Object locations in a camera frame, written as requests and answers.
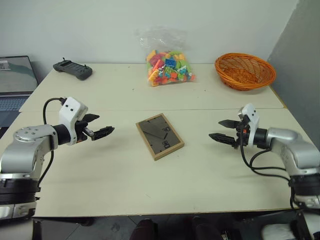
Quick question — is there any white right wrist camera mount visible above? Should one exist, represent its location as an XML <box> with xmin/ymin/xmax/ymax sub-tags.
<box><xmin>237</xmin><ymin>102</ymin><xmax>261</xmax><ymax>148</ymax></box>

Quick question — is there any wooden framed square clock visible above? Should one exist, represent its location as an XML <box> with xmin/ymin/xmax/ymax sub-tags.
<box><xmin>135</xmin><ymin>112</ymin><xmax>186</xmax><ymax>162</ymax></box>

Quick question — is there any grey laptop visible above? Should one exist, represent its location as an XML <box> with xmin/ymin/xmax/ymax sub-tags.
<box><xmin>0</xmin><ymin>55</ymin><xmax>40</xmax><ymax>129</ymax></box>

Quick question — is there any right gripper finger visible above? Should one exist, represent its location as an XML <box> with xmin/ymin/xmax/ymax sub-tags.
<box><xmin>217</xmin><ymin>119</ymin><xmax>242</xmax><ymax>130</ymax></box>
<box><xmin>208</xmin><ymin>132</ymin><xmax>238</xmax><ymax>149</ymax></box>

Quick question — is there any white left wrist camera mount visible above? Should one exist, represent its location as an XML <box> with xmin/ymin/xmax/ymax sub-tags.
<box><xmin>58</xmin><ymin>96</ymin><xmax>89</xmax><ymax>146</ymax></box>

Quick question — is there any plastic bag of toy bricks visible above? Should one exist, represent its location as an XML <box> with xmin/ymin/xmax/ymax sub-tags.
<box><xmin>135</xmin><ymin>28</ymin><xmax>199</xmax><ymax>88</ymax></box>

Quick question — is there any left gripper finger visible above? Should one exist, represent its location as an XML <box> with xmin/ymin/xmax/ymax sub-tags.
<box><xmin>83</xmin><ymin>113</ymin><xmax>101</xmax><ymax>124</ymax></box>
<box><xmin>91</xmin><ymin>126</ymin><xmax>116</xmax><ymax>141</ymax></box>

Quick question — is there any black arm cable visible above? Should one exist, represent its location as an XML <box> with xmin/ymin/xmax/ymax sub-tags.
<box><xmin>239</xmin><ymin>143</ymin><xmax>305</xmax><ymax>210</ymax></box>
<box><xmin>37</xmin><ymin>97</ymin><xmax>67</xmax><ymax>193</ymax></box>

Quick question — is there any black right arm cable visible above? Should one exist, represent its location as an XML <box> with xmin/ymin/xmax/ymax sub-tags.
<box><xmin>239</xmin><ymin>143</ymin><xmax>305</xmax><ymax>210</ymax></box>

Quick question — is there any orange wicker basket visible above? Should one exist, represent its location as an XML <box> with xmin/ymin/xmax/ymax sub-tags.
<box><xmin>214</xmin><ymin>52</ymin><xmax>277</xmax><ymax>92</ymax></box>

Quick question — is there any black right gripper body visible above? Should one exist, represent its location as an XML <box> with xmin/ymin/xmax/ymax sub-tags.
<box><xmin>234</xmin><ymin>119</ymin><xmax>251</xmax><ymax>150</ymax></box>

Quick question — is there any dark rounded shape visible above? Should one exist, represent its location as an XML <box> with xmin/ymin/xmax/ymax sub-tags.
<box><xmin>129</xmin><ymin>218</ymin><xmax>159</xmax><ymax>240</ymax></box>

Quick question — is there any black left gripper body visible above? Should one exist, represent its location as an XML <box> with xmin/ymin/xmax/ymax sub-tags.
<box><xmin>75</xmin><ymin>120</ymin><xmax>97</xmax><ymax>144</ymax></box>

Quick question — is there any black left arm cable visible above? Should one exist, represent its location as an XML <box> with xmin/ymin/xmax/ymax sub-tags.
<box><xmin>37</xmin><ymin>97</ymin><xmax>67</xmax><ymax>193</ymax></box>

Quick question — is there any white rounded object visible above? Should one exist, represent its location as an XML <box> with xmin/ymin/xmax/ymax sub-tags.
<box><xmin>261</xmin><ymin>223</ymin><xmax>294</xmax><ymax>240</ymax></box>

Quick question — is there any dark grey handheld controller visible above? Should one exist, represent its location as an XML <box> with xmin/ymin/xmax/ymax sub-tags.
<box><xmin>52</xmin><ymin>57</ymin><xmax>94</xmax><ymax>82</ymax></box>

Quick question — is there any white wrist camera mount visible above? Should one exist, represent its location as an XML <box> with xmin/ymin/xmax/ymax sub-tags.
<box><xmin>58</xmin><ymin>96</ymin><xmax>89</xmax><ymax>146</ymax></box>
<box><xmin>237</xmin><ymin>102</ymin><xmax>261</xmax><ymax>148</ymax></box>

